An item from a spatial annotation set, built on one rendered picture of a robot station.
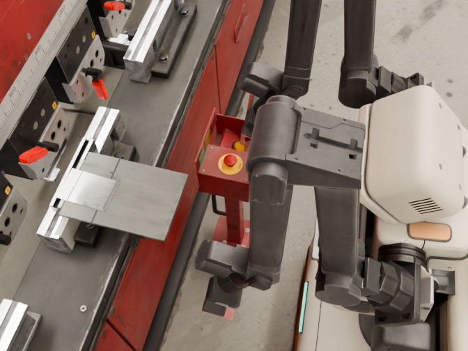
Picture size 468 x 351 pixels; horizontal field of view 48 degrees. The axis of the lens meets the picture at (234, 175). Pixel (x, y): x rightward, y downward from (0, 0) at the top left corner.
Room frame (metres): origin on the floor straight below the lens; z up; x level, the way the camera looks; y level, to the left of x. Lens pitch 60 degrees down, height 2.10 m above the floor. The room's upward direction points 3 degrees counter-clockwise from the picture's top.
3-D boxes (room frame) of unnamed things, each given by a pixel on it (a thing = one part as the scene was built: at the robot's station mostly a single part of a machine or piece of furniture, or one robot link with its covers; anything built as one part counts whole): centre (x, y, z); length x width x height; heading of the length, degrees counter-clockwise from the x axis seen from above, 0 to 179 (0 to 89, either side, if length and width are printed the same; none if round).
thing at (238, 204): (0.84, 0.00, 0.39); 0.05 x 0.05 x 0.54; 72
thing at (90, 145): (0.66, 0.40, 0.99); 0.20 x 0.03 x 0.03; 162
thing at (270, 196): (0.33, -0.05, 1.40); 0.11 x 0.06 x 0.43; 167
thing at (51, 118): (0.61, 0.41, 1.26); 0.15 x 0.09 x 0.17; 162
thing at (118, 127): (0.69, 0.39, 0.92); 0.39 x 0.06 x 0.10; 162
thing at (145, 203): (0.59, 0.26, 1.00); 0.26 x 0.18 x 0.01; 72
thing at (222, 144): (0.84, 0.00, 0.75); 0.20 x 0.16 x 0.18; 162
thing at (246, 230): (0.84, 0.00, 0.13); 0.10 x 0.10 x 0.01; 72
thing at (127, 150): (0.66, 0.34, 0.89); 0.30 x 0.05 x 0.03; 162
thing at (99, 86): (0.77, 0.30, 1.20); 0.04 x 0.02 x 0.10; 72
